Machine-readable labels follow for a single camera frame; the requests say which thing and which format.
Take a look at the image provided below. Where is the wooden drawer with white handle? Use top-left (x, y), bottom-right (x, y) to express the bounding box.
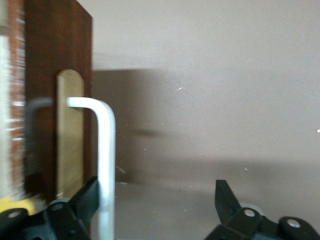
top-left (0, 0), bottom-right (116, 240)

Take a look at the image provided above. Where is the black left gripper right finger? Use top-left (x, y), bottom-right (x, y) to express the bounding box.
top-left (204, 179), bottom-right (320, 240)

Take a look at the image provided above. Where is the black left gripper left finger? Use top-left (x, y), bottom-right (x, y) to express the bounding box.
top-left (0, 176), bottom-right (101, 240)

